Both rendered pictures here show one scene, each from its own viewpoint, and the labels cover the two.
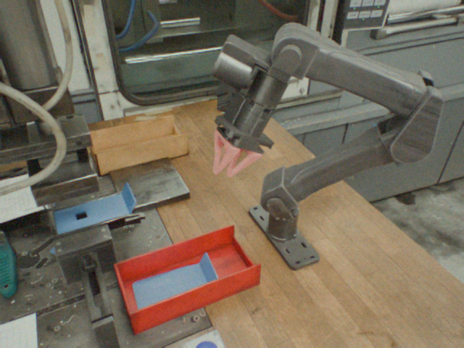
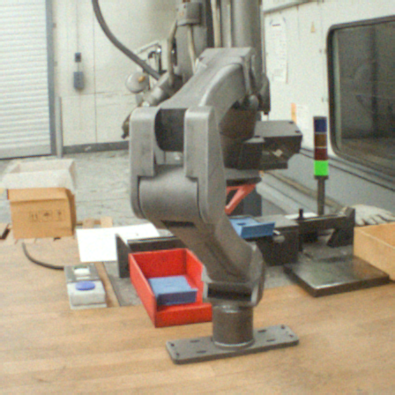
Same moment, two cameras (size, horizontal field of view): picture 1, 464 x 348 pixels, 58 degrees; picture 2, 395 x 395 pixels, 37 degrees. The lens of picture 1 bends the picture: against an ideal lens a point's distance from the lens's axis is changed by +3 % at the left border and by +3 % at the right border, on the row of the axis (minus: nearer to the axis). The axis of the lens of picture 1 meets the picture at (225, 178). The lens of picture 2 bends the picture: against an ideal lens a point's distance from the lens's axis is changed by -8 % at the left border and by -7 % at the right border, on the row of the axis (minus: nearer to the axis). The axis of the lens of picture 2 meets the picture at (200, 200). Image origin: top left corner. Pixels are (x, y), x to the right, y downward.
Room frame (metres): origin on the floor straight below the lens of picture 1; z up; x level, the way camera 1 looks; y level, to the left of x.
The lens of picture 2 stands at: (0.75, -0.98, 1.32)
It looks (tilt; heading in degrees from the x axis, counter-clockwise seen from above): 12 degrees down; 100
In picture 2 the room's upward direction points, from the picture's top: 2 degrees counter-clockwise
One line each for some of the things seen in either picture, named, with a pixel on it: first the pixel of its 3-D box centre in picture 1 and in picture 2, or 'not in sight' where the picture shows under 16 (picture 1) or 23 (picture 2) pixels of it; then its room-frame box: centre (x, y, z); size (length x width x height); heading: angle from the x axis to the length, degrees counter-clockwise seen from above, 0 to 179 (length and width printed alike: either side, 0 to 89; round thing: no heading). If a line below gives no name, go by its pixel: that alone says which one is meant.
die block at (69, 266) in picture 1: (80, 230); (247, 245); (0.62, 0.30, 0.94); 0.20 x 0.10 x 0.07; 25
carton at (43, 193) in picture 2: not in sight; (43, 197); (-1.26, 3.31, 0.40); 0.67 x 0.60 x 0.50; 107
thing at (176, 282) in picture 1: (175, 281); (171, 285); (0.50, 0.10, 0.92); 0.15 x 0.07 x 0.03; 111
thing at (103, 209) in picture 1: (95, 207); (246, 221); (0.62, 0.26, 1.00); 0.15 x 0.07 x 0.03; 115
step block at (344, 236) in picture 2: not in sight; (340, 227); (0.83, 0.44, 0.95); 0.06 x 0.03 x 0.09; 25
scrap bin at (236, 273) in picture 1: (188, 274); (172, 285); (0.51, 0.07, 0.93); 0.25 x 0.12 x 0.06; 115
